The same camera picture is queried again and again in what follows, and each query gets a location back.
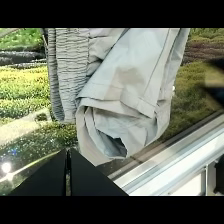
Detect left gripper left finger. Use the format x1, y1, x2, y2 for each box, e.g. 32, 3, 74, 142
9, 148, 68, 197

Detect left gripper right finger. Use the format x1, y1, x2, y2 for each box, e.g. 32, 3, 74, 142
69, 147, 129, 197

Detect pale grey pants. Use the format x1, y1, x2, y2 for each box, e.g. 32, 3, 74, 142
41, 27, 191, 167

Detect silver frame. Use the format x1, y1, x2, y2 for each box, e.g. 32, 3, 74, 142
112, 114, 224, 197

